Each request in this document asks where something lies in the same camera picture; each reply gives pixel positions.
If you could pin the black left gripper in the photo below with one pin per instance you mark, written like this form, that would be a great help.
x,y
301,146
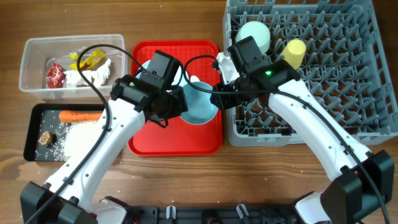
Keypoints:
x,y
175,104

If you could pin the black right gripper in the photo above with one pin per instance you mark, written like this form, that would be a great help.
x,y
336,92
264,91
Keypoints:
x,y
224,101

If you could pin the light blue bowl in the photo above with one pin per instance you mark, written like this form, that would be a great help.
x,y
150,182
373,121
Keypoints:
x,y
200,109

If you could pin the white plastic spoon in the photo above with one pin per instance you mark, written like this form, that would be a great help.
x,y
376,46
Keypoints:
x,y
194,79

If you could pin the mint green bowl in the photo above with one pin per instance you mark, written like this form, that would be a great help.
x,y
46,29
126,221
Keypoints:
x,y
259,31

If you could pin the yellow plastic cup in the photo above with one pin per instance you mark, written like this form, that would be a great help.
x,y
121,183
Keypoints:
x,y
294,52

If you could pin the gold foil wrapper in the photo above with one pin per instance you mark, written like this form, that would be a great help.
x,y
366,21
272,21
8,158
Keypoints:
x,y
89,62

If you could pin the white tissue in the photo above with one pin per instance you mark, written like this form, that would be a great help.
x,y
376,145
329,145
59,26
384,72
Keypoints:
x,y
97,77

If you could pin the red snack wrapper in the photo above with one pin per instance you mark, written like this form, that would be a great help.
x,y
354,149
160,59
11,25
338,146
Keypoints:
x,y
54,77

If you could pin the brown food lump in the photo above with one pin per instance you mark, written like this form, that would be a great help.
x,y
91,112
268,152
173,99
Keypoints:
x,y
47,138

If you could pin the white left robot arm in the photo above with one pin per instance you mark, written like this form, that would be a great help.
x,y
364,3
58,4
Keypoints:
x,y
67,195

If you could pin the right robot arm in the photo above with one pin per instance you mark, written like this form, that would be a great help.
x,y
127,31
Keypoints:
x,y
361,181

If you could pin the grey dishwasher rack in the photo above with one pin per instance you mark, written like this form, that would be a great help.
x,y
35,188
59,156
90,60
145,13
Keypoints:
x,y
344,66

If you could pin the black food waste tray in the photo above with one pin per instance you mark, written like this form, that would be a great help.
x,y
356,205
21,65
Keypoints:
x,y
45,117

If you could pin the red plastic tray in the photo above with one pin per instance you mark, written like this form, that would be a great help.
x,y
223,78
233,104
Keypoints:
x,y
179,138

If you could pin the spilled white rice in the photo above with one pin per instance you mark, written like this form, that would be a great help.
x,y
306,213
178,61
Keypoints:
x,y
81,138

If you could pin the orange carrot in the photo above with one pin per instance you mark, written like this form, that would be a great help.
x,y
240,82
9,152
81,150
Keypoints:
x,y
67,116

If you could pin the clear plastic bin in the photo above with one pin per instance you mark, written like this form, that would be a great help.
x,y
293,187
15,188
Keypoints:
x,y
48,66

